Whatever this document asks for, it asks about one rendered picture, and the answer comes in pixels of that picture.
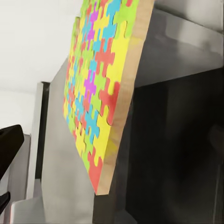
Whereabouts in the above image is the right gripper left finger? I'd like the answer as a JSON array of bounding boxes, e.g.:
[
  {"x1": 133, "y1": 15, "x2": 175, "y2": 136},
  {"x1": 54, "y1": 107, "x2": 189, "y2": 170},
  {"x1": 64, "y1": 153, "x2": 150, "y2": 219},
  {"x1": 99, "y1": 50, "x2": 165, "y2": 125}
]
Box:
[{"x1": 0, "y1": 124, "x2": 24, "y2": 180}]

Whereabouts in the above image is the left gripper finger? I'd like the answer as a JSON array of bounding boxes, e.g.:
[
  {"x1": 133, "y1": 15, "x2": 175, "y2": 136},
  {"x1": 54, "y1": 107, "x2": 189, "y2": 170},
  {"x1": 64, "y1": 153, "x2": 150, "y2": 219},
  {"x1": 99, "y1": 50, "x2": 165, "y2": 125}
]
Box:
[{"x1": 0, "y1": 192, "x2": 11, "y2": 214}]

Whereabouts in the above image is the jigsaw puzzle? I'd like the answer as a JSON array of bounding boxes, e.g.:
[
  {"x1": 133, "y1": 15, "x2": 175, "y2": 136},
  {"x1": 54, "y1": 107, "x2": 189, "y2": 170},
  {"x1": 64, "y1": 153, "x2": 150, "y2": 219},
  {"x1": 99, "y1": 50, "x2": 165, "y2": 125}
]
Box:
[{"x1": 63, "y1": 0, "x2": 155, "y2": 196}]

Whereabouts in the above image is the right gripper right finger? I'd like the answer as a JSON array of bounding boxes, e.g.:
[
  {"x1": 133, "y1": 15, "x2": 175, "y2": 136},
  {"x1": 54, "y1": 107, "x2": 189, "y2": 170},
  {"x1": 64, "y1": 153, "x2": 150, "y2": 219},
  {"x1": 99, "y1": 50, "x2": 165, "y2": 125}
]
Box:
[{"x1": 209, "y1": 124, "x2": 224, "y2": 161}]

